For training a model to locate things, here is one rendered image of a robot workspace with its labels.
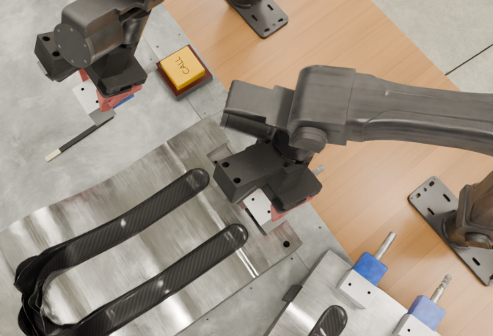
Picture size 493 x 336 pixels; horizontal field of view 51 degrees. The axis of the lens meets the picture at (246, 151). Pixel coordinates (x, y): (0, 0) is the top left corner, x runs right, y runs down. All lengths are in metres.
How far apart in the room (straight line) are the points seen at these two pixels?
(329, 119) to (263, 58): 0.50
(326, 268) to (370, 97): 0.39
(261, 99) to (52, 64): 0.26
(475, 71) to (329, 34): 1.12
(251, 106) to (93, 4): 0.21
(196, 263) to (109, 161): 0.26
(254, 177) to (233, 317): 0.34
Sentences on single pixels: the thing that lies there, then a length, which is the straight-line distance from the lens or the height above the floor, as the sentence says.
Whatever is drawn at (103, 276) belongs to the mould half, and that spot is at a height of 0.92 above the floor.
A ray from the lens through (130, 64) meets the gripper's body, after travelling 0.77.
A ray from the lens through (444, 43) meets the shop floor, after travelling 2.12.
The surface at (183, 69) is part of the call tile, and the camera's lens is 0.97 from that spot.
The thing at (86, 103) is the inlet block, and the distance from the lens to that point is 0.83.
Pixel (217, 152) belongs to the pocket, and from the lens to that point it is 0.88.
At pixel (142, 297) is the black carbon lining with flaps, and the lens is 0.81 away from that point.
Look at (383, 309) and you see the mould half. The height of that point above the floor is 0.86.
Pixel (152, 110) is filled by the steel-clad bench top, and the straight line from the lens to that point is 0.98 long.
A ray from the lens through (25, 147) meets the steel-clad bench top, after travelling 1.01.
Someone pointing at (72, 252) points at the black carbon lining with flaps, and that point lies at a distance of 0.82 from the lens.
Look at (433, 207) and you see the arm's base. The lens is 0.98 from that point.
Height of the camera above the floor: 1.70
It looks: 72 degrees down
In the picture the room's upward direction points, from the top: 8 degrees clockwise
